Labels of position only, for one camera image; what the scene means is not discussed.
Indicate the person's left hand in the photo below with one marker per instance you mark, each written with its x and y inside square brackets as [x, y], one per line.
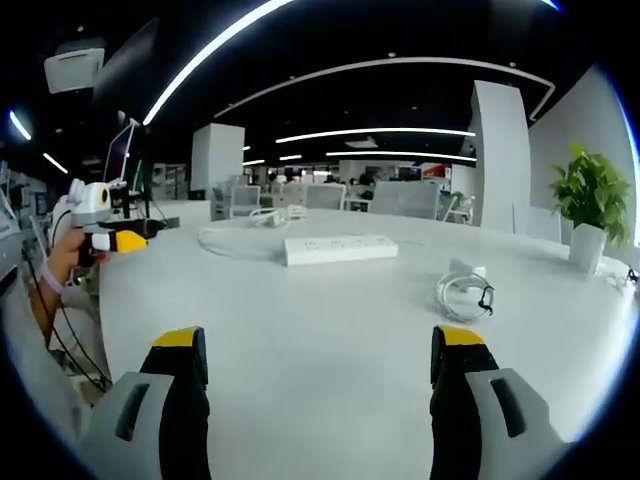
[70, 255]

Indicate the white square plant pot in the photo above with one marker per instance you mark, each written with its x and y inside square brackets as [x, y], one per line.
[587, 248]

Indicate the white desk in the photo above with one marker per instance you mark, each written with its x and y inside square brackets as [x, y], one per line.
[350, 320]

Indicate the computer monitor on stand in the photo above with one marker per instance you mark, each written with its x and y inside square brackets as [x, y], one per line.
[120, 155]

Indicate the white pillar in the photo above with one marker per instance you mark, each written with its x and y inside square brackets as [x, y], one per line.
[502, 155]
[218, 157]

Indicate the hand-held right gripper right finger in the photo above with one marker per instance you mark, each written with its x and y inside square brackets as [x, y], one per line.
[480, 410]

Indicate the grey mesh office chair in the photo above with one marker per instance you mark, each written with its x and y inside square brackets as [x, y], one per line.
[325, 196]
[243, 200]
[405, 199]

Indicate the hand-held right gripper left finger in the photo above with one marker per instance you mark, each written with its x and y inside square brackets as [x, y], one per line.
[150, 410]

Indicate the white ceiling air conditioner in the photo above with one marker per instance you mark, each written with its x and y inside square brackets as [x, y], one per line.
[74, 67]

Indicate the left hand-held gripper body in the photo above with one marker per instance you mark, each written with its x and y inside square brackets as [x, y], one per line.
[87, 207]

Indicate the green potted plant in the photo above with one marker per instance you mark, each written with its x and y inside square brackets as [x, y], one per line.
[592, 195]

